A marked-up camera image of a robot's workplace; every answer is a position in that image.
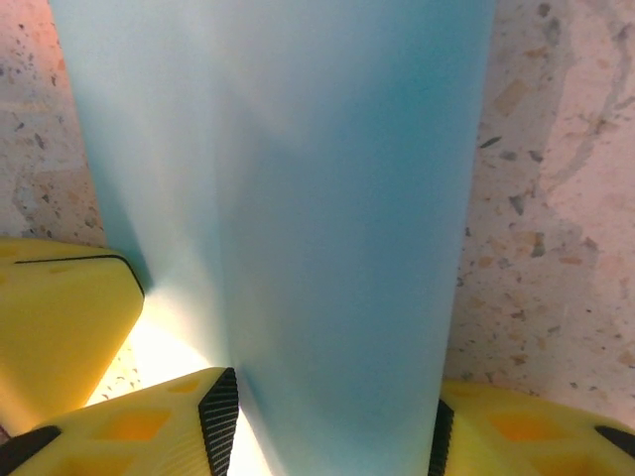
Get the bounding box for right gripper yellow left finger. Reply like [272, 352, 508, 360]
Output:
[0, 366, 240, 476]

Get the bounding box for light blue paper sheet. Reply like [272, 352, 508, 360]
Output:
[48, 0, 497, 476]

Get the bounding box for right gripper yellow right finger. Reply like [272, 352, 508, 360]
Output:
[427, 379, 635, 476]

